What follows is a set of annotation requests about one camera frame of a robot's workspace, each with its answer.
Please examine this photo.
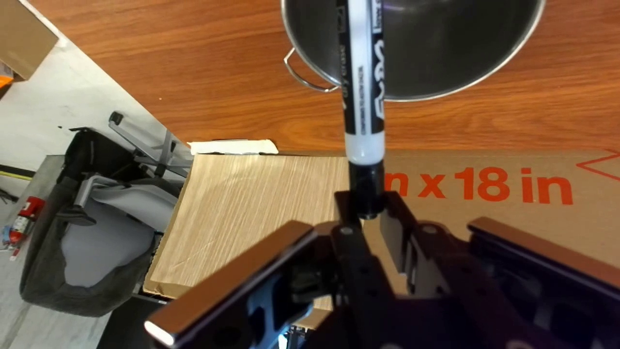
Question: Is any small brown cardboard box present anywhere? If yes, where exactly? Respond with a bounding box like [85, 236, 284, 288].
[0, 0, 61, 83]

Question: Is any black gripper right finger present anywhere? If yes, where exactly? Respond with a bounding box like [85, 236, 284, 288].
[362, 190, 620, 349]

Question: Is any red fire extinguisher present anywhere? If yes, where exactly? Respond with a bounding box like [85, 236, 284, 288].
[0, 193, 48, 252]

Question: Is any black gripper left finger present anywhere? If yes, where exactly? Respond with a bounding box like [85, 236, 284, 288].
[141, 190, 389, 349]

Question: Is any silver metal pot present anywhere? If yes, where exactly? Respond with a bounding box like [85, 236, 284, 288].
[278, 0, 548, 104]

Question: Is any white strip piece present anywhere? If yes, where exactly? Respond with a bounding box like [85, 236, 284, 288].
[185, 137, 280, 157]

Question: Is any brown cardboard panel red print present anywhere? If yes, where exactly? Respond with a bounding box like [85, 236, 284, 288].
[277, 149, 620, 296]

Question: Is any black grey office chair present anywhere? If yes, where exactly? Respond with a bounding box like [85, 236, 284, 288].
[17, 108, 195, 319]

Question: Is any black and white marker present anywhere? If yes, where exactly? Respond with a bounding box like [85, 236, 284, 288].
[333, 0, 391, 221]

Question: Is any light wood board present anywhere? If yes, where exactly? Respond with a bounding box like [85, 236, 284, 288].
[141, 153, 354, 327]

